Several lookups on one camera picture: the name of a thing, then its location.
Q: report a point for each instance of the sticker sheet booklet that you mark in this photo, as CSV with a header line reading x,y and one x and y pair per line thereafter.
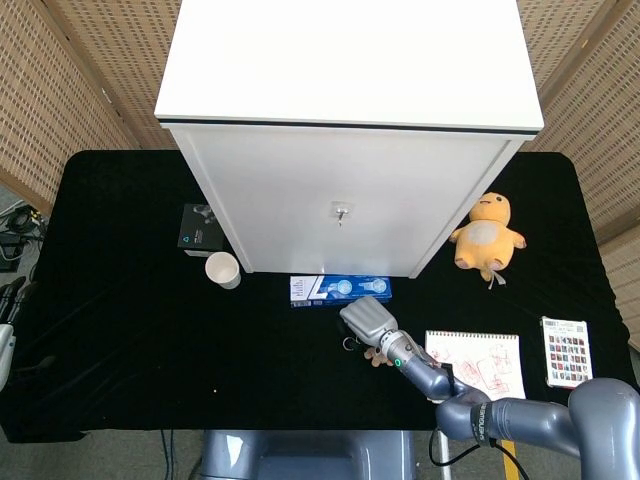
x,y
567,352

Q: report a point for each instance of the blue toothpaste box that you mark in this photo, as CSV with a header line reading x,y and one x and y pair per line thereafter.
x,y
320,290

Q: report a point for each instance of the yellow plush toy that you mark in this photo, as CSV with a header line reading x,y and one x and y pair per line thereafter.
x,y
485,235

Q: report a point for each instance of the grey robot torso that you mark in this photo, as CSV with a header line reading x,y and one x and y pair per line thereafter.
x,y
305,455

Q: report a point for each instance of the wicker screen panel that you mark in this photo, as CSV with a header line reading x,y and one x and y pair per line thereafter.
x,y
590,125
60,85

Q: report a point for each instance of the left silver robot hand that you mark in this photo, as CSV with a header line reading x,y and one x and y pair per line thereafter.
x,y
6,345

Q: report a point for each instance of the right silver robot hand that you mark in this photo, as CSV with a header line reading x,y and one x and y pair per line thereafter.
x,y
370,317

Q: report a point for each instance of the black tablecloth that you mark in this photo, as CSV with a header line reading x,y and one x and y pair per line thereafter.
x,y
150,350

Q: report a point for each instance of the sketch pad with red drawings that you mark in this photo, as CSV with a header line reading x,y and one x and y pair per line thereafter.
x,y
480,360

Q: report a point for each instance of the black product box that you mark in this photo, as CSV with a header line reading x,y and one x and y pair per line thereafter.
x,y
196,231

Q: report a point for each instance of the white cabinet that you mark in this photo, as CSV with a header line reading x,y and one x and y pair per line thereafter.
x,y
345,150

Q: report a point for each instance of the metal table leg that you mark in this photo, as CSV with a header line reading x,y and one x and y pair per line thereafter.
x,y
444,455

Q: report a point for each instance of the white paper cup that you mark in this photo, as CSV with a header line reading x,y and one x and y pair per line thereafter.
x,y
223,270

